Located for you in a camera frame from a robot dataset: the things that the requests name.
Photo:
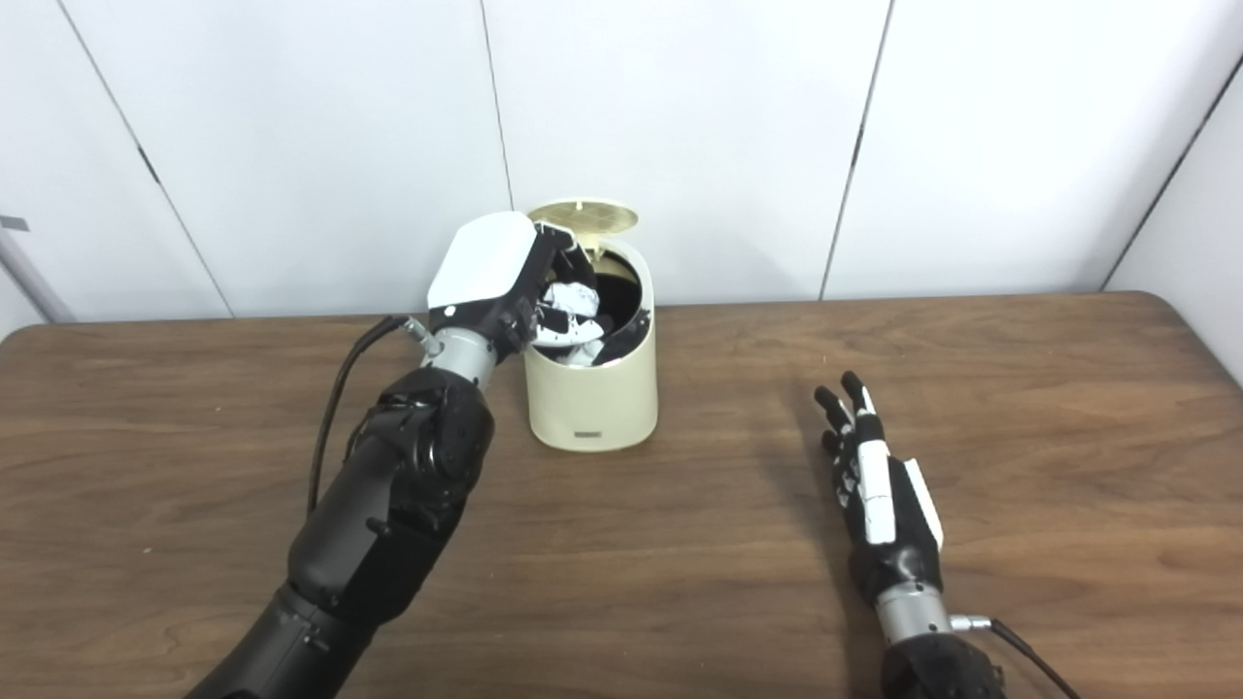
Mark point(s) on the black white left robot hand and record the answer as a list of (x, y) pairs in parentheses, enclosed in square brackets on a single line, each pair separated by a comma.
[(481, 262)]

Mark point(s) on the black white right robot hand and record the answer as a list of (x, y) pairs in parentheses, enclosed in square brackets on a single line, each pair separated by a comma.
[(898, 558)]

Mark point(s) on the cream round bin lid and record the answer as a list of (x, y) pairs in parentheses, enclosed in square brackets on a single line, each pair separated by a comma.
[(597, 216)]

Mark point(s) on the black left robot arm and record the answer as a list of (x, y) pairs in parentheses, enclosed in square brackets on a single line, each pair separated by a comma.
[(379, 524)]

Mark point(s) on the cream-colored bin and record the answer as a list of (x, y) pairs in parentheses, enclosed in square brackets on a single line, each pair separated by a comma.
[(592, 403)]

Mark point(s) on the grey wall post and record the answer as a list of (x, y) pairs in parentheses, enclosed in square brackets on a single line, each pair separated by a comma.
[(29, 277)]

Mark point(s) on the small grey wall tag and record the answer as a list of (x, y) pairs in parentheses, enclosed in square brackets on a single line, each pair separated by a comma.
[(14, 223)]

